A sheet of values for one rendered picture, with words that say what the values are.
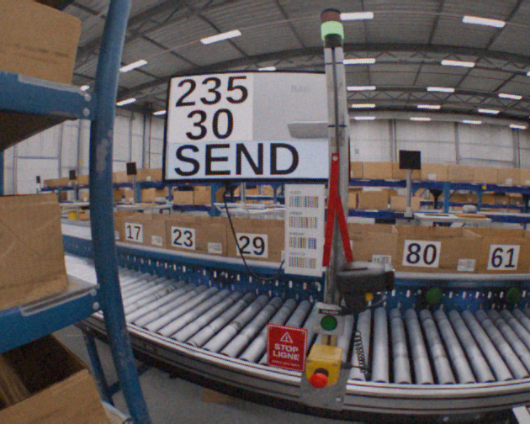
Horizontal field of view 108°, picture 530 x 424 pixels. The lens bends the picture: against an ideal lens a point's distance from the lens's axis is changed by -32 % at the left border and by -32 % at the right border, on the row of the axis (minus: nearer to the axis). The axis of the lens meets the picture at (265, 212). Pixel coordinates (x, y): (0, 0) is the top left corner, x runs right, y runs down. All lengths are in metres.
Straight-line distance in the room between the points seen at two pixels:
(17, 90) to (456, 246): 1.32
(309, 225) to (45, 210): 0.49
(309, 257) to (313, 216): 0.09
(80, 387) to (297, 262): 0.48
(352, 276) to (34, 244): 0.50
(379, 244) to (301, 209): 0.66
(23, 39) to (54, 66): 0.05
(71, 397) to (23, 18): 0.40
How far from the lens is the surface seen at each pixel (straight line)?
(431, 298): 1.22
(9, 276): 0.31
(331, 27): 0.68
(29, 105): 0.28
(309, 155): 0.70
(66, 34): 0.35
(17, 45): 0.32
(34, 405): 0.35
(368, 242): 1.20
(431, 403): 0.82
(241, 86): 0.75
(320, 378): 0.62
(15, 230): 0.30
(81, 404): 0.38
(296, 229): 0.61
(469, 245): 1.29
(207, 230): 1.43
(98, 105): 0.32
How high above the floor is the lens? 1.24
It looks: 6 degrees down
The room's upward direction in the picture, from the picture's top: straight up
